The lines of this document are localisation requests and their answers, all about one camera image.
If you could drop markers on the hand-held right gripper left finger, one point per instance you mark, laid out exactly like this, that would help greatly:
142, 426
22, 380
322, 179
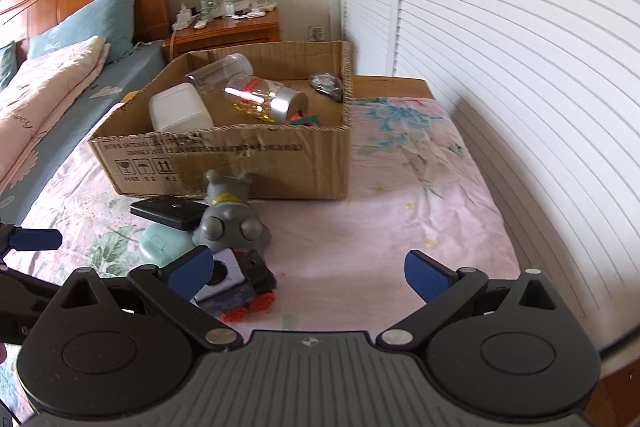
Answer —
187, 274

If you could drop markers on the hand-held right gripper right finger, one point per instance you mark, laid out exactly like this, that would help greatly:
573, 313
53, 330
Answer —
425, 274

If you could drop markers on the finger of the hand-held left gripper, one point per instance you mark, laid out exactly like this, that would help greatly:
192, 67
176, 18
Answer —
30, 287
35, 239

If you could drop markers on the grey toy figure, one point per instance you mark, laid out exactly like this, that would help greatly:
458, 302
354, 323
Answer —
225, 227

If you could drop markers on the black toy train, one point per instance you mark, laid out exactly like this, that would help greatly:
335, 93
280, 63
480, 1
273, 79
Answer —
255, 274

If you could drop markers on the brown cardboard box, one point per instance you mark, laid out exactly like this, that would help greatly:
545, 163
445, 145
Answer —
250, 162

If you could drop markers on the white plastic container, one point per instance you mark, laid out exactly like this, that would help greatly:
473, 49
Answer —
177, 109

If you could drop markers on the red toy train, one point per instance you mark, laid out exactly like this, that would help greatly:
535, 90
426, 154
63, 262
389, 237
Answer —
305, 121

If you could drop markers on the capsule jar with silver lid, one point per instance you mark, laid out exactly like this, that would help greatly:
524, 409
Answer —
285, 102

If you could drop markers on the clear plastic jar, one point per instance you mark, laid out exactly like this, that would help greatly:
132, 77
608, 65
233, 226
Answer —
220, 72

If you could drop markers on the red card case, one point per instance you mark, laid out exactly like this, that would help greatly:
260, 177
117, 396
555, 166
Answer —
327, 87

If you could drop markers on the green egg-shaped case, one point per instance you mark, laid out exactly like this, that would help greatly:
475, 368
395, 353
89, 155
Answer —
160, 247

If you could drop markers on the black rectangular case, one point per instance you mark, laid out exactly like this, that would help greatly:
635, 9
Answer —
165, 209

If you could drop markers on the pink floral tablecloth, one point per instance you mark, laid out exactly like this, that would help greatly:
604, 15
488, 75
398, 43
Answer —
350, 247

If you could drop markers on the pink quilt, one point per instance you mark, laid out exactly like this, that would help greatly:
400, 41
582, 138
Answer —
40, 92

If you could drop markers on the blue pillow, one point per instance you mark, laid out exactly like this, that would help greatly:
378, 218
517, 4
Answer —
6, 67
85, 17

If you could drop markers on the blue bedsheet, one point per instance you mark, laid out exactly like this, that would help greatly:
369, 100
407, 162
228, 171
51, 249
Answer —
130, 67

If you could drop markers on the wide white louvered door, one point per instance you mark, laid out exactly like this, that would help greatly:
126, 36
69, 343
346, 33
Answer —
515, 82

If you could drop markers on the wooden nightstand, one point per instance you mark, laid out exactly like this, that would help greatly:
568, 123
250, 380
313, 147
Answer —
235, 32

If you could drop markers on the white power strip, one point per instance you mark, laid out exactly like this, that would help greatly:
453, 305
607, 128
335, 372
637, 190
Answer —
182, 22

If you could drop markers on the clear spray bottle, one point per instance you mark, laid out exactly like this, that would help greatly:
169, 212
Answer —
226, 7

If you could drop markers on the wall outlet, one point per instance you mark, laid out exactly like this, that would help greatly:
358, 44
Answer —
316, 33

